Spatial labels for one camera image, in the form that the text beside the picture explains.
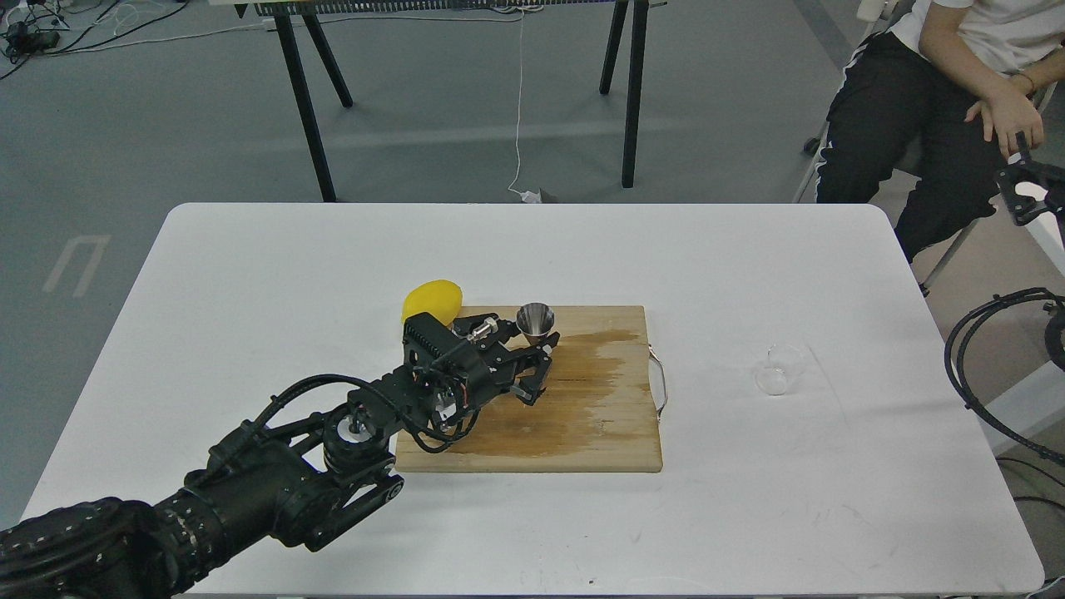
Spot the yellow lemon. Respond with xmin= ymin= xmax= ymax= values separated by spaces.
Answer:
xmin=402 ymin=280 xmax=463 ymax=327

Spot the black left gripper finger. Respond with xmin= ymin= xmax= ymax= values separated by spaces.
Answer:
xmin=491 ymin=349 xmax=552 ymax=406
xmin=453 ymin=314 xmax=562 ymax=353

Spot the white hanging cable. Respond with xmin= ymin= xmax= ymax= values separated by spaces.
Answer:
xmin=508 ymin=9 xmax=560 ymax=205

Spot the steel jigger measuring cup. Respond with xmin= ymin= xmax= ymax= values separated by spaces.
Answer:
xmin=517 ymin=302 xmax=555 ymax=346

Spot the seated person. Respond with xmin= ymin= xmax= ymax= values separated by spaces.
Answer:
xmin=815 ymin=0 xmax=1065 ymax=263

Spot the black-legged background table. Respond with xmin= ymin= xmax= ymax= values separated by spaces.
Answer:
xmin=211 ymin=1 xmax=656 ymax=203

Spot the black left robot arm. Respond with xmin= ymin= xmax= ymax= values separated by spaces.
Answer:
xmin=2 ymin=312 xmax=560 ymax=598

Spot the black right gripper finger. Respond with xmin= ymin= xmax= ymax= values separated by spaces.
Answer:
xmin=995 ymin=131 xmax=1065 ymax=227

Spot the floor cables and adapter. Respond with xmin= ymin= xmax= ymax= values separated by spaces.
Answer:
xmin=0 ymin=0 xmax=189 ymax=80

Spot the wooden cutting board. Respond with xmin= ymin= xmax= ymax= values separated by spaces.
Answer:
xmin=396 ymin=304 xmax=663 ymax=473

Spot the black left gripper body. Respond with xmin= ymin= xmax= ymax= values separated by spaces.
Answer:
xmin=402 ymin=312 xmax=514 ymax=433

